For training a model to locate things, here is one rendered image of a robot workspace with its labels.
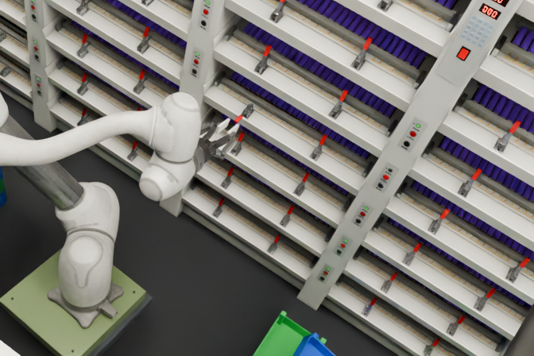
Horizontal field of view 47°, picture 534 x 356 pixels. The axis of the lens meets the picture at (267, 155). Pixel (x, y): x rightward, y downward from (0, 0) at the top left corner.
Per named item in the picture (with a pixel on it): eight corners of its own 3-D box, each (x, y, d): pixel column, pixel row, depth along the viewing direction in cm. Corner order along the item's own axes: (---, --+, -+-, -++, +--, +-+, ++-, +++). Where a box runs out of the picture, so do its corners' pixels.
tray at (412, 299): (489, 368, 215) (506, 362, 202) (341, 272, 226) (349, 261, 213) (511, 319, 223) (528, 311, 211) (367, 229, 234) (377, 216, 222)
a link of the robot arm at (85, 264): (55, 307, 193) (51, 271, 177) (65, 257, 205) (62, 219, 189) (107, 310, 196) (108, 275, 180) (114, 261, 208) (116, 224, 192)
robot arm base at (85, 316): (94, 338, 195) (94, 330, 191) (45, 296, 201) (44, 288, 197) (134, 299, 206) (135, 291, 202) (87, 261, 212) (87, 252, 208)
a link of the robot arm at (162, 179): (194, 187, 170) (203, 150, 163) (162, 215, 158) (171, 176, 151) (162, 170, 173) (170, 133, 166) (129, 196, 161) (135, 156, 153)
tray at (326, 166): (356, 196, 197) (362, 184, 189) (203, 101, 208) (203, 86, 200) (385, 151, 206) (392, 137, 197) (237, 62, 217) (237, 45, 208)
